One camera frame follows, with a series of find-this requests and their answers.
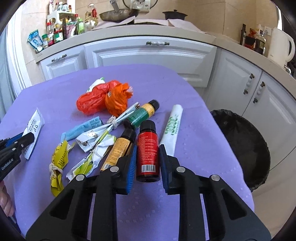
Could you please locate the white sachet packet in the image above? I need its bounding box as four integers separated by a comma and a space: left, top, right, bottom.
23, 108, 45, 160

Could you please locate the red label bottle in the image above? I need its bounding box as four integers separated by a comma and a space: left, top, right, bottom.
136, 120, 160, 183

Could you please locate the green label bottle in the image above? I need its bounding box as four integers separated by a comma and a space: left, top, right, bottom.
123, 99, 159, 130

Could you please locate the white wide drawer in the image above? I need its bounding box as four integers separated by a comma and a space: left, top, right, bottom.
84, 36, 217, 88

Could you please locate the red plastic bag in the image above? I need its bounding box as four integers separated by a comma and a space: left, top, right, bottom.
76, 82, 109, 115

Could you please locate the person's hand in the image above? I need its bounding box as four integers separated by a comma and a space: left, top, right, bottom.
0, 181, 15, 217

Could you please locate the green bottle on counter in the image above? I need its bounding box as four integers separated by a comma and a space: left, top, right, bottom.
76, 14, 85, 35

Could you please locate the black trash bin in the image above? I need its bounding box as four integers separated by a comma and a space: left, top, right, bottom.
211, 109, 271, 191

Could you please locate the white electric kettle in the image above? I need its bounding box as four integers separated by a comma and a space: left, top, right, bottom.
267, 28, 295, 68

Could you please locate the light blue wrapper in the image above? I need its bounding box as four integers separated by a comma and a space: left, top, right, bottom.
61, 116, 103, 143

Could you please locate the black cast iron pot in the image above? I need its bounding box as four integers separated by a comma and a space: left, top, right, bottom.
163, 9, 188, 20

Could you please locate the white right cabinet door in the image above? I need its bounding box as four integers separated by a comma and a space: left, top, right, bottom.
243, 72, 295, 168

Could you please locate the pink white pouch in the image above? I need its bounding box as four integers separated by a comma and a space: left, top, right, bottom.
63, 22, 76, 40

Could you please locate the white cloth on stove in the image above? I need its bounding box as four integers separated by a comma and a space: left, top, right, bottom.
94, 16, 203, 33

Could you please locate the tall dark glass bottle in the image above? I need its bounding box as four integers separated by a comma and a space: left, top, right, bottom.
239, 24, 246, 46

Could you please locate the yellow knotted wrapper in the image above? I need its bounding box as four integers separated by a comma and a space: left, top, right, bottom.
49, 140, 75, 197

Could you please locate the cooking oil bottle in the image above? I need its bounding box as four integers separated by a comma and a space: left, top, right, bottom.
84, 3, 98, 32

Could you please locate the dark sauce bottle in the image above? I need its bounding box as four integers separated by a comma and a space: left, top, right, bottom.
253, 24, 266, 55

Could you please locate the silver knotted wrapper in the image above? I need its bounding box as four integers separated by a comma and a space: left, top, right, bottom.
76, 102, 140, 153

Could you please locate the red capped spice jar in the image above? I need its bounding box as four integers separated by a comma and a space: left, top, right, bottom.
54, 30, 64, 44

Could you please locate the steel wok pan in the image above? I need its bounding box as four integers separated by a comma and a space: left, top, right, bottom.
99, 0, 139, 23

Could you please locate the glass pot lid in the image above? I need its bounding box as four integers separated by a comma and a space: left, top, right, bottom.
122, 0, 158, 12

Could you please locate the white left cabinet door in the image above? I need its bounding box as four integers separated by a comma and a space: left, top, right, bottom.
40, 45, 87, 80

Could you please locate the blue white snack bag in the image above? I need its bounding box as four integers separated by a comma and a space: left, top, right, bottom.
27, 30, 43, 53

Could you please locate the white green crumpled wrapper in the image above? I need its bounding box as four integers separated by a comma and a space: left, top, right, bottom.
66, 134, 116, 181

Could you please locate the white green squeezed tube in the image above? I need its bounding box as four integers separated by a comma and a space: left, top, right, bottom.
86, 77, 105, 93

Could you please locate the white spice rack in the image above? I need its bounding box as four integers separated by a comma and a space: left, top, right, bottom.
47, 1, 76, 29

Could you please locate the purple tablecloth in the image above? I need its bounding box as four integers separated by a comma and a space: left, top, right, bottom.
1, 65, 254, 235

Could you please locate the orange plastic bag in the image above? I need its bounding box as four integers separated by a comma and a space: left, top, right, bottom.
105, 80, 133, 117

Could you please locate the white corner cabinet door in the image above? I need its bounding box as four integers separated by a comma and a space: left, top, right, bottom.
206, 50, 262, 115

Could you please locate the orange label bottle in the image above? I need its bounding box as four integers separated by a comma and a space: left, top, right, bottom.
100, 128, 136, 172

